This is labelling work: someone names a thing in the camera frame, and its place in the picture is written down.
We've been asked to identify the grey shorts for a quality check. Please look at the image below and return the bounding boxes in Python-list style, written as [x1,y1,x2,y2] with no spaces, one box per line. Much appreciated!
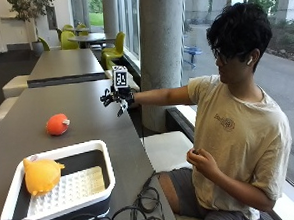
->
[167,162,262,220]

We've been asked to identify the yellow soft toy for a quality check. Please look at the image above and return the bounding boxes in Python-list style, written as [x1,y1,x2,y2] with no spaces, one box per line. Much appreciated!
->
[22,155,68,198]

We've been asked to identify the dark long table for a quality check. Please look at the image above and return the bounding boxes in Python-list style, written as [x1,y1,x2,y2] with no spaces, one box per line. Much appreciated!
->
[24,46,110,89]

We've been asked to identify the bundle of black cables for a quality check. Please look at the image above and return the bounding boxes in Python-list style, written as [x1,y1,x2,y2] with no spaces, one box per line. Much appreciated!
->
[80,170,171,220]

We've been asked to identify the grey plant pot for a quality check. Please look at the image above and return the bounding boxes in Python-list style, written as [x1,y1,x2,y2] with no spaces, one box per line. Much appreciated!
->
[31,39,46,58]

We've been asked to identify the dark glasses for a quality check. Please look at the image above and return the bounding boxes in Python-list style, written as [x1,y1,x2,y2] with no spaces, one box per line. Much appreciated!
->
[211,45,248,62]

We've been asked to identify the round dark table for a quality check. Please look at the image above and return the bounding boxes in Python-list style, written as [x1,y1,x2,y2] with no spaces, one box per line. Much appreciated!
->
[67,31,108,50]

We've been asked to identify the narrow concrete pillar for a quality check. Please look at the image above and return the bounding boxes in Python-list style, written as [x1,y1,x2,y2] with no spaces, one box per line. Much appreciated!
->
[101,0,122,39]

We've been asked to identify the blue outdoor seat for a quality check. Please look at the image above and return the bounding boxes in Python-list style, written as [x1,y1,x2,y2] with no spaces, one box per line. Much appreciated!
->
[182,43,205,71]

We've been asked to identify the white perforated tray insert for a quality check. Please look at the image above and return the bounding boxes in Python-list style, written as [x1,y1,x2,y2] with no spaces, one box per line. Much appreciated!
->
[23,165,108,220]

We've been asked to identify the white and dark tub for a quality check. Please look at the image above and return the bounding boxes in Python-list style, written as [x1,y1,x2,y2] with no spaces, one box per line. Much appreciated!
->
[0,138,119,220]

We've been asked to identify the white bench seat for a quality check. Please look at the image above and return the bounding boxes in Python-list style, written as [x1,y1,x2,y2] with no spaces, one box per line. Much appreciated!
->
[142,129,196,174]

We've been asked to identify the wide concrete pillar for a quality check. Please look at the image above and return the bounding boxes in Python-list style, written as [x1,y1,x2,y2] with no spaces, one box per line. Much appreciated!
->
[134,0,193,134]

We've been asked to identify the beige t-shirt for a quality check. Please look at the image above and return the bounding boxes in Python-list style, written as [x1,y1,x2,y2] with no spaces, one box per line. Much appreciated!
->
[184,69,294,220]

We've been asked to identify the the person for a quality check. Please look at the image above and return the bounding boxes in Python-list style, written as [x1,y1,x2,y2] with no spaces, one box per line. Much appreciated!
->
[147,0,294,220]

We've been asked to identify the white cube with black markers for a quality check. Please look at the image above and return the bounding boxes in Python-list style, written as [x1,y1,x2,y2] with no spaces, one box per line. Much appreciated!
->
[111,64,130,91]

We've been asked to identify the yellow-green chair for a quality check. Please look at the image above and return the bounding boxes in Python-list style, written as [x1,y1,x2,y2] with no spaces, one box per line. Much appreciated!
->
[98,31,128,71]
[75,22,89,37]
[59,29,80,51]
[36,36,51,53]

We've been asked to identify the orange round soft toy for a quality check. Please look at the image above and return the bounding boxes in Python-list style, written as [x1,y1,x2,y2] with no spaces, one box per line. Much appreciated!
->
[44,112,71,137]

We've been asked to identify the indoor potted tree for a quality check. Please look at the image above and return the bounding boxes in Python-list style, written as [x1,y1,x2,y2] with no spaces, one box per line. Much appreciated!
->
[5,0,61,44]

